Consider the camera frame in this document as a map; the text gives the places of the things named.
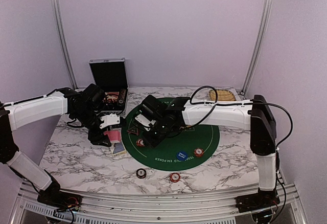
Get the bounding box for red-backed playing card deck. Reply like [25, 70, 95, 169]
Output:
[104, 130, 121, 144]

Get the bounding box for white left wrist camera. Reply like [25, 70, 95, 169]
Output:
[100, 114, 120, 129]

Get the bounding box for woven yellow bamboo tray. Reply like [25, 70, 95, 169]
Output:
[208, 89, 237, 101]

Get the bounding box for red chip stack mat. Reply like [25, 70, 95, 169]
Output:
[136, 138, 145, 147]
[194, 148, 204, 158]

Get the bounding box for right aluminium frame post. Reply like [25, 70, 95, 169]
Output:
[241, 0, 273, 95]

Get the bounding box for blue small blind button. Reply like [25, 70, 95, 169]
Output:
[176, 151, 188, 161]

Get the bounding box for orange-red 5 chip stack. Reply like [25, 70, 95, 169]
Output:
[170, 172, 180, 183]

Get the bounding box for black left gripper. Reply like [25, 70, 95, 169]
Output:
[72, 107, 111, 147]

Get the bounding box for black triangular all-in button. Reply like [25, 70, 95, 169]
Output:
[127, 126, 139, 136]

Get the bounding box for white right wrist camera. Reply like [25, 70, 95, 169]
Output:
[135, 114, 156, 131]

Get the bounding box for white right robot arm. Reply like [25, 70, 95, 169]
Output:
[135, 95, 280, 210]

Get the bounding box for dark red 100 chip stack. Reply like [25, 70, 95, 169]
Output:
[136, 168, 147, 179]

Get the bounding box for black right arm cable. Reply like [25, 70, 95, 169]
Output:
[178, 85, 294, 153]

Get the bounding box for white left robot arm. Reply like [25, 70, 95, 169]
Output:
[1, 84, 111, 207]

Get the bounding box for green round poker mat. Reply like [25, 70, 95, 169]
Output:
[122, 96, 220, 171]

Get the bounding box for aluminium poker chip case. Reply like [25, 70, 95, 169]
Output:
[89, 58, 128, 115]

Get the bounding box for left aluminium frame post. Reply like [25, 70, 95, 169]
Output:
[52, 0, 78, 89]

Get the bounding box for blue-backed playing card deck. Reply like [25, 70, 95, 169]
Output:
[109, 142, 127, 156]

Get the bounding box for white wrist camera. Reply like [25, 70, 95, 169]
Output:
[100, 114, 120, 129]
[135, 114, 156, 131]

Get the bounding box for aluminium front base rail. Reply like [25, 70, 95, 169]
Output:
[9, 183, 307, 223]

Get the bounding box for aluminium frame post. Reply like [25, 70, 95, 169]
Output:
[241, 0, 273, 95]
[52, 0, 78, 89]

